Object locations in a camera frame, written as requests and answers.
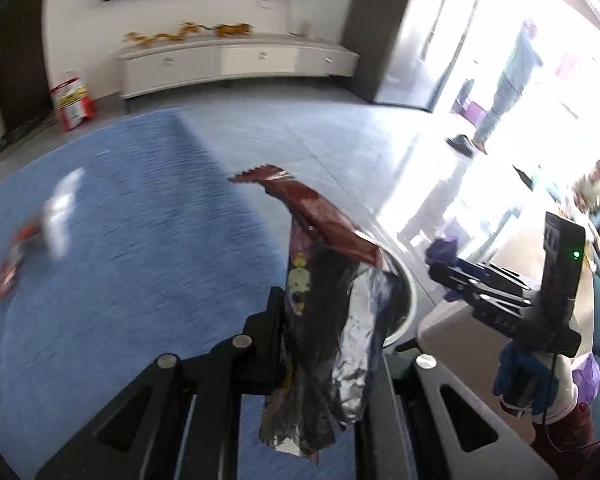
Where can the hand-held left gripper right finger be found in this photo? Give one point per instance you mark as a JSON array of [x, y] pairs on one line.
[[400, 405]]

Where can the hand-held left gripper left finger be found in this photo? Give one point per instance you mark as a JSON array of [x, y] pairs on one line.
[[265, 345]]

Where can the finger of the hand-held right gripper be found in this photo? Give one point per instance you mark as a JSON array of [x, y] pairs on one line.
[[485, 305], [505, 277]]

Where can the purple plastic wrapper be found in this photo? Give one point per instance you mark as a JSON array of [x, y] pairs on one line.
[[587, 380], [442, 250]]

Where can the white round bowl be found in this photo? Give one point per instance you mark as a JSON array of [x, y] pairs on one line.
[[405, 300]]

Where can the dark brown foil snack wrapper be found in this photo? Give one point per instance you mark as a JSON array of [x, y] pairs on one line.
[[320, 285]]

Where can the person's right forearm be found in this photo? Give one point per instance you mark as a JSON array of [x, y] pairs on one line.
[[565, 440]]

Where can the person's right hand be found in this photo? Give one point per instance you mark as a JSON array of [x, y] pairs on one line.
[[517, 377]]

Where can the beige table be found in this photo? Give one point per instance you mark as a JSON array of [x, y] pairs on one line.
[[460, 360]]

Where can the blue textured cloth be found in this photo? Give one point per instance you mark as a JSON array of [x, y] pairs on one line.
[[130, 260]]

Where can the silver foil wrapper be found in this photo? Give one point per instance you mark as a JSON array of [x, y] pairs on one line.
[[62, 210]]

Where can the grey tall panel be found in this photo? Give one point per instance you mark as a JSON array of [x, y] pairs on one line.
[[395, 35]]

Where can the red snack wrapper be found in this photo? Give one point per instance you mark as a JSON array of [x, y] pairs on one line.
[[10, 265]]

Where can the white television cabinet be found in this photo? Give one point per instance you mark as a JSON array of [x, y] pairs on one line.
[[240, 62]]

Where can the red and white bag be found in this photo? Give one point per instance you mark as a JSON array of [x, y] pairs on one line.
[[72, 102]]

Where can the gold tiger figurine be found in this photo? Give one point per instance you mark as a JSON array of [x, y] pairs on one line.
[[235, 30]]

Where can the gold dragon figurine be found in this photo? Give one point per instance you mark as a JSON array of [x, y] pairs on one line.
[[170, 35]]

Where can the dark brown door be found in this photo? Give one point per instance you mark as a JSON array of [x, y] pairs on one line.
[[20, 60]]

